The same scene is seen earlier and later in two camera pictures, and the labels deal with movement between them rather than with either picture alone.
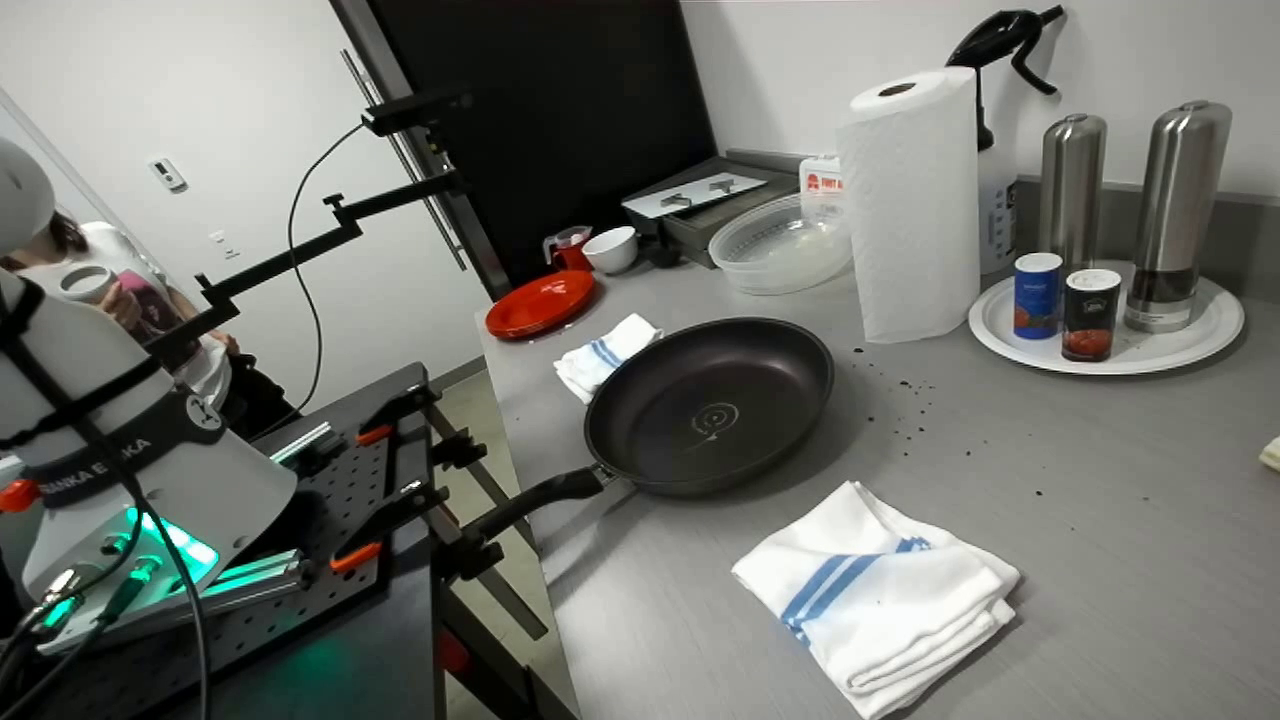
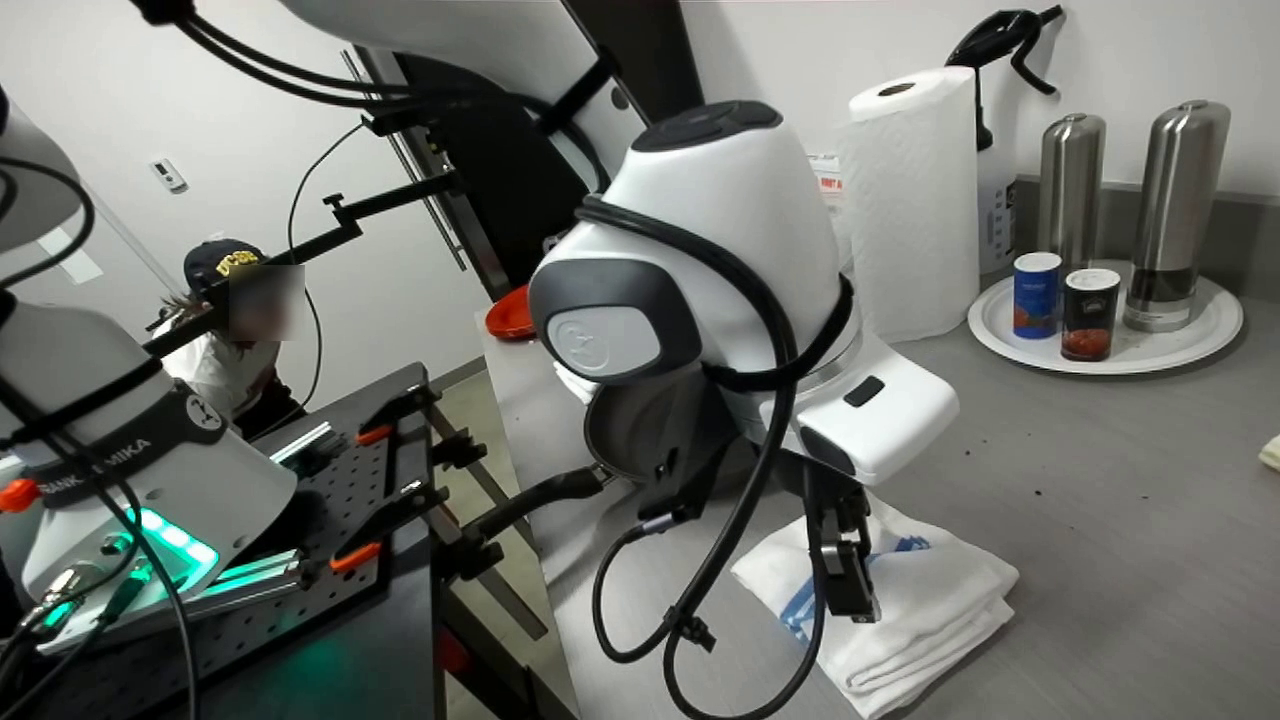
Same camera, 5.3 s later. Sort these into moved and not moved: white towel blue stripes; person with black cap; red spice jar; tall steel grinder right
Moved: person with black cap
Not moved: red spice jar; tall steel grinder right; white towel blue stripes
